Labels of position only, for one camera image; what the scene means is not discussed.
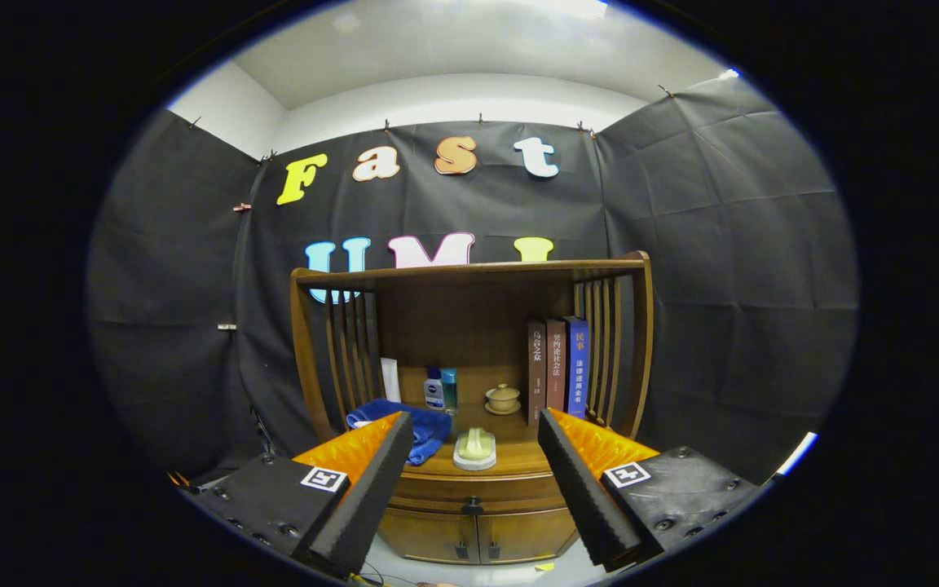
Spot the wooden drawer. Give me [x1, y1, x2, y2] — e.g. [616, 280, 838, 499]
[392, 471, 568, 516]

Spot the dark brown book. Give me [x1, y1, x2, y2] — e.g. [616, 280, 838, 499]
[527, 319, 549, 426]

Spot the wooden cabinet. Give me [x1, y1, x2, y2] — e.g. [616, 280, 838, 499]
[289, 250, 655, 566]

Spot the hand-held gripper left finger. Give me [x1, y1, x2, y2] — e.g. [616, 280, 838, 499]
[180, 410, 414, 578]

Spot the wooden cabinet door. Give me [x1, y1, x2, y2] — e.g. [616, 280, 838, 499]
[478, 505, 578, 565]
[377, 507, 480, 565]

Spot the wooden countertop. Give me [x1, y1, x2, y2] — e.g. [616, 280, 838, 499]
[388, 363, 556, 480]

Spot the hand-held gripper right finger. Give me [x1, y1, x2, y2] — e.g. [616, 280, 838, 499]
[536, 408, 764, 573]

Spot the beige lidded teacup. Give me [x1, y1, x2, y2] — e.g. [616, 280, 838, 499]
[484, 383, 522, 416]

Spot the blue towel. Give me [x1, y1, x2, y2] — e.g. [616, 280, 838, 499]
[346, 398, 452, 466]

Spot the white sponge brush green handle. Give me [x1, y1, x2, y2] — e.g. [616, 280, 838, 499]
[452, 427, 498, 472]

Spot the reddish brown book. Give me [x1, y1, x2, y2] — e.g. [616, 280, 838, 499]
[545, 318, 568, 413]

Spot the blue book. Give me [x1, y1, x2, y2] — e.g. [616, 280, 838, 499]
[564, 316, 591, 419]

